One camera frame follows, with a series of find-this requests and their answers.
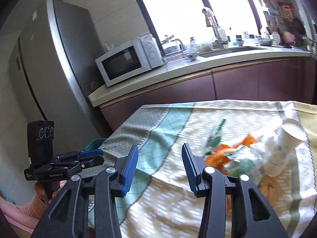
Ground small patterned bowl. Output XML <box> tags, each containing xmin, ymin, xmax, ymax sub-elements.
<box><xmin>186</xmin><ymin>53</ymin><xmax>199</xmax><ymax>61</ymax></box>

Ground window frame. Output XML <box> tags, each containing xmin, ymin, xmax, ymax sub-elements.
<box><xmin>137</xmin><ymin>0</ymin><xmax>263</xmax><ymax>46</ymax></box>

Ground orange peel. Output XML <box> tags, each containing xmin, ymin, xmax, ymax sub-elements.
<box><xmin>205</xmin><ymin>133</ymin><xmax>256</xmax><ymax>170</ymax></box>

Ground blue trash bin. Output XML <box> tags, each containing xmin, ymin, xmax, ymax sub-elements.
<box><xmin>85</xmin><ymin>139</ymin><xmax>106</xmax><ymax>151</ymax></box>

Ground gold foil wrapper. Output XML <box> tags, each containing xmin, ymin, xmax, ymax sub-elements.
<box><xmin>223</xmin><ymin>170</ymin><xmax>285</xmax><ymax>213</ymax></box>

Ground white microwave oven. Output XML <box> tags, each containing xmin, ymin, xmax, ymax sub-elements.
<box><xmin>96</xmin><ymin>34</ymin><xmax>163</xmax><ymax>87</ymax></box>

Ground purple base cabinets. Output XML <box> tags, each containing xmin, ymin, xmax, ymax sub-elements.
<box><xmin>100</xmin><ymin>58</ymin><xmax>316</xmax><ymax>131</ymax></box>

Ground patterned tablecloth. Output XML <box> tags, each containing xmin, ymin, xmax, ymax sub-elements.
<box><xmin>88</xmin><ymin>99</ymin><xmax>317</xmax><ymax>238</ymax></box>

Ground grey steel refrigerator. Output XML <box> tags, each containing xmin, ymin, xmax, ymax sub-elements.
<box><xmin>9</xmin><ymin>0</ymin><xmax>112</xmax><ymax>154</ymax></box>

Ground black hanging frying pan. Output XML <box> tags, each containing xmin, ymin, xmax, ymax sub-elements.
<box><xmin>292</xmin><ymin>17</ymin><xmax>306</xmax><ymax>36</ymax></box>

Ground person's left hand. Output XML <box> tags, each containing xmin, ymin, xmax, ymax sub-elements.
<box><xmin>46</xmin><ymin>180</ymin><xmax>67</xmax><ymax>199</ymax></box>

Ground person's left forearm pink sleeve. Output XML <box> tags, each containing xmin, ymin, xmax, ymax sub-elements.
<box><xmin>1</xmin><ymin>183</ymin><xmax>48</xmax><ymax>234</ymax></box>

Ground green clear plastic wrapper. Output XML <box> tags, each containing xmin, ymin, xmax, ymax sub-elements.
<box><xmin>202</xmin><ymin>118</ymin><xmax>268</xmax><ymax>182</ymax></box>

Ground white soap bottle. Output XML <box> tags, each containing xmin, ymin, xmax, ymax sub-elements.
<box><xmin>217</xmin><ymin>25</ymin><xmax>227</xmax><ymax>42</ymax></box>

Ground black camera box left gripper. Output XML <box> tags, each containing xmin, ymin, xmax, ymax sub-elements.
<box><xmin>27</xmin><ymin>120</ymin><xmax>54</xmax><ymax>169</ymax></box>

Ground kitchen faucet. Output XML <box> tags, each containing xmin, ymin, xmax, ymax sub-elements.
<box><xmin>202</xmin><ymin>7</ymin><xmax>225</xmax><ymax>48</ymax></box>

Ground glass electric kettle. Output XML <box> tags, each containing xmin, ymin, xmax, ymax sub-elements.
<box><xmin>161</xmin><ymin>35</ymin><xmax>185</xmax><ymax>56</ymax></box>

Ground dotted paper cup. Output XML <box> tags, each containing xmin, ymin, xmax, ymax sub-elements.
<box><xmin>264</xmin><ymin>118</ymin><xmax>306</xmax><ymax>177</ymax></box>

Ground white tissue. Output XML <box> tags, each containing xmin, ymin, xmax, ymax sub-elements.
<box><xmin>253</xmin><ymin>135</ymin><xmax>277</xmax><ymax>163</ymax></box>

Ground pink pot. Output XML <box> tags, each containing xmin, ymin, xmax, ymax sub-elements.
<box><xmin>282</xmin><ymin>32</ymin><xmax>296</xmax><ymax>45</ymax></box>

